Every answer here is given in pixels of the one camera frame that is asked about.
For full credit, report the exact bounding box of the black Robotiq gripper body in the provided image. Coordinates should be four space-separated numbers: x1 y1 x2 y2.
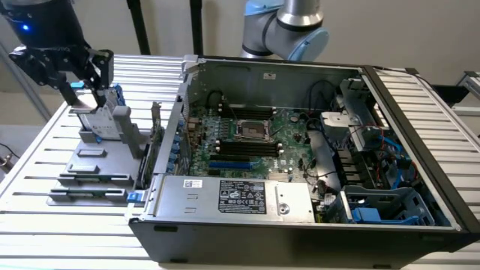
0 0 94 74

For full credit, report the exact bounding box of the silver CPU chip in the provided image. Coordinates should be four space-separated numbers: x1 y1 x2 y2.
70 98 98 114

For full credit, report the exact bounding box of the metal CPU socket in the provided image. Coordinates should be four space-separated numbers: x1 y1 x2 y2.
232 119 274 143

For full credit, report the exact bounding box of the black expansion slot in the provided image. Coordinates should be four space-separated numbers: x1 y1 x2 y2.
208 156 252 163

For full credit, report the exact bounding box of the blue expansion slot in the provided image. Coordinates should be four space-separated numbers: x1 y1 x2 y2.
208 161 252 170

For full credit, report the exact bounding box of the black stand pole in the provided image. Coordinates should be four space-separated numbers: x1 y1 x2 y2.
124 0 152 56
188 0 206 56

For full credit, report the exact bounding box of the silver hard disk blue carrier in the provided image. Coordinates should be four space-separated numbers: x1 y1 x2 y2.
70 81 126 142

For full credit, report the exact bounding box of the green graphics card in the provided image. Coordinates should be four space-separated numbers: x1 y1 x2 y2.
136 101 167 190

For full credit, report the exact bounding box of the grey parts rack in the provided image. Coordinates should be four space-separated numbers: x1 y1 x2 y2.
44 105 167 208

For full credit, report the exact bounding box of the metal locking lever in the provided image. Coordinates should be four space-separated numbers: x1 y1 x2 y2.
267 124 286 142

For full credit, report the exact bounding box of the silver power supply unit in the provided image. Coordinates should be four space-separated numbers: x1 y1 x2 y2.
151 175 316 224

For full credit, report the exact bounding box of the green motherboard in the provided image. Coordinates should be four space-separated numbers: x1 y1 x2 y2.
179 106 332 192

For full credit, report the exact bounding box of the silver chipset heatsink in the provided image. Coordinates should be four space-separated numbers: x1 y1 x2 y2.
267 172 295 184

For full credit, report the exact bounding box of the metal drive cage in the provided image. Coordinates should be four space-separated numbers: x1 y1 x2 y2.
320 78 388 154

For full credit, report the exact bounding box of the black fan shroud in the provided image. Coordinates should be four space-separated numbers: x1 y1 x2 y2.
332 148 380 190

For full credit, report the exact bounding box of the black open PC case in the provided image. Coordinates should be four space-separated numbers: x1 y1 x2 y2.
126 55 480 265

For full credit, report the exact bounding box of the blue plastic disk bay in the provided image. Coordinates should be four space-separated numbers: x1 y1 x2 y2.
326 184 434 226

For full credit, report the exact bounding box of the black box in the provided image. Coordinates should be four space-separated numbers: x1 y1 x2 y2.
430 84 471 107

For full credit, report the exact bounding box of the black power wire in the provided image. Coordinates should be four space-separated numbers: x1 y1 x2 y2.
207 89 227 111

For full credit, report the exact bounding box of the black cable with clip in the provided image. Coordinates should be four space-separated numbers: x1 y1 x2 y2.
0 142 16 170

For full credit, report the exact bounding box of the black looped wire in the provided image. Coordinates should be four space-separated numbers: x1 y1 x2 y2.
306 79 339 114

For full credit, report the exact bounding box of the blue data wire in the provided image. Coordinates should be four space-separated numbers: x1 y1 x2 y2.
380 134 418 193

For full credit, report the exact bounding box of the aluminium frame profile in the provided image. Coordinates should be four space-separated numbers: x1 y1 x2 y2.
451 70 480 116

